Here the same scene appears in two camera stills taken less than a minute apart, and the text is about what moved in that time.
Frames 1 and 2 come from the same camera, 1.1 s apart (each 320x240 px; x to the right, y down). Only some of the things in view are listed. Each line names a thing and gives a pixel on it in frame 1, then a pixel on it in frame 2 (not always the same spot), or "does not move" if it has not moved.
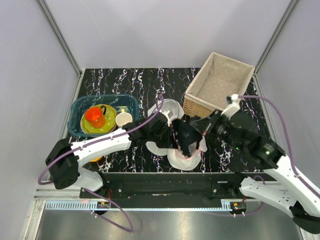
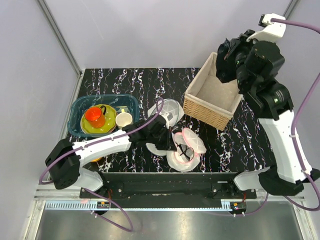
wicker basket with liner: [221, 77] does not move
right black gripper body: [220, 126] to [242, 49]
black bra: [186, 137] to [226, 69]
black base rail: [168, 187] does not move
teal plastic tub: [129, 102] does not move
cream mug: [123, 118] does not move
